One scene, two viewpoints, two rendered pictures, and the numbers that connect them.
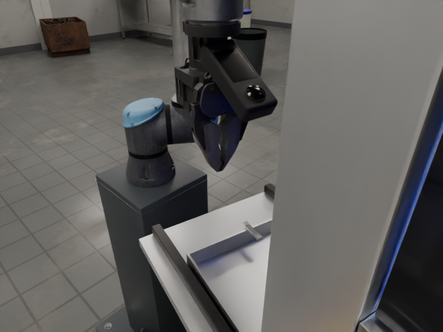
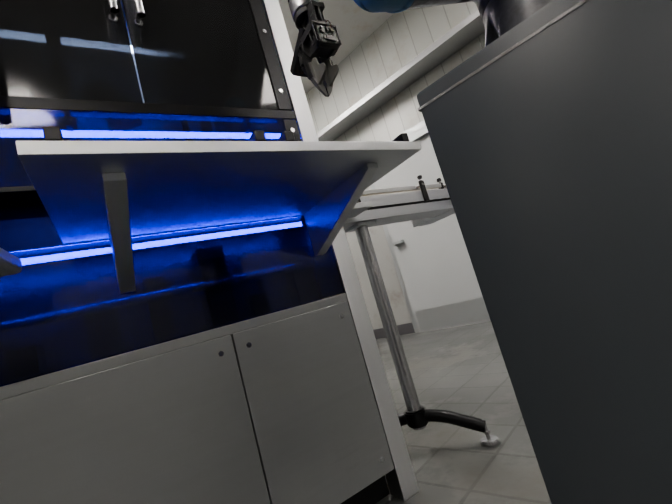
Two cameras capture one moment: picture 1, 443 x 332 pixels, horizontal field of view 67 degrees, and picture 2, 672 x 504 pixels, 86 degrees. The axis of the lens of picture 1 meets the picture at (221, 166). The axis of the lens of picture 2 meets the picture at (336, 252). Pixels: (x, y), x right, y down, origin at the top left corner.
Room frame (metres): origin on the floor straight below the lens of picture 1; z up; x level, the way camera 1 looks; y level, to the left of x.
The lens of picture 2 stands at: (1.28, -0.10, 0.59)
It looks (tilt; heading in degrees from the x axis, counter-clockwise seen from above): 7 degrees up; 179
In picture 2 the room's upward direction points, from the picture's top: 16 degrees counter-clockwise
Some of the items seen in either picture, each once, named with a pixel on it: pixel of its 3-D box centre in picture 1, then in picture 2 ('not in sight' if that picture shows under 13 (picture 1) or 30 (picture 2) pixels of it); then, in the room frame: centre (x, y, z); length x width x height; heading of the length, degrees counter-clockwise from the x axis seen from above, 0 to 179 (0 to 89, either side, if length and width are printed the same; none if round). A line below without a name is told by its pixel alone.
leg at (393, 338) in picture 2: not in sight; (388, 322); (-0.10, 0.05, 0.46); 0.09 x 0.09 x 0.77; 31
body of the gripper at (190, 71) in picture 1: (210, 69); (315, 35); (0.46, 0.01, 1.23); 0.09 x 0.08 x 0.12; 31
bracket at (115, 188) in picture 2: not in sight; (122, 244); (0.61, -0.47, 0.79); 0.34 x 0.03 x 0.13; 31
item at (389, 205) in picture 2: not in sight; (383, 202); (-0.17, 0.18, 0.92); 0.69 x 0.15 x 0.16; 121
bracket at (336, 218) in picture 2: not in sight; (341, 215); (0.35, -0.04, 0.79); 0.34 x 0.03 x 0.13; 31
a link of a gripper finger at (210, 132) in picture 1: (204, 142); (331, 75); (0.45, 0.03, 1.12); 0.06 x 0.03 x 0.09; 31
